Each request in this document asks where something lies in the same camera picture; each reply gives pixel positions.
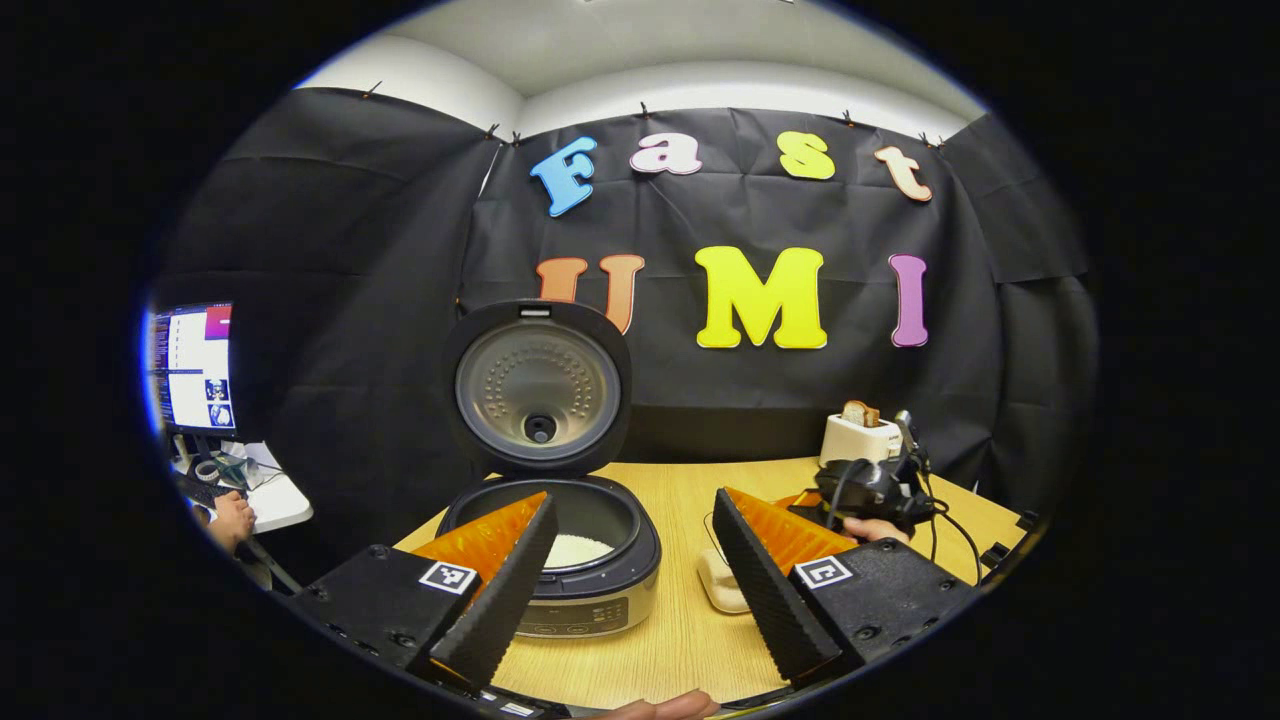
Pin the black silver rice cooker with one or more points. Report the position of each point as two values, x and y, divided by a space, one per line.
540 380

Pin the computer monitor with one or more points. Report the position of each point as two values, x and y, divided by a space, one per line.
195 368

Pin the grey tape roll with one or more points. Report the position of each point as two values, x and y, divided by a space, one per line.
207 469

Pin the black backdrop cloth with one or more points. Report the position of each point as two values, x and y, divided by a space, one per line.
750 400

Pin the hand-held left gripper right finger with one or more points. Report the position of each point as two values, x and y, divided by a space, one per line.
770 590

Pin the white side table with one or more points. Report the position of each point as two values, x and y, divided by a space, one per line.
280 505

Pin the brown bread slice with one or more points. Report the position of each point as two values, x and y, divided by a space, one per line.
860 413

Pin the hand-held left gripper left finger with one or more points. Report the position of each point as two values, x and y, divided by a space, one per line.
500 590

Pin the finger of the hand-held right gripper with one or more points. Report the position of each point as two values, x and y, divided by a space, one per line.
805 505

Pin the white box of rice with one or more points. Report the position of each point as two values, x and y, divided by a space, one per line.
722 590

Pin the white toaster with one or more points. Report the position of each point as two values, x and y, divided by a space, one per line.
860 445

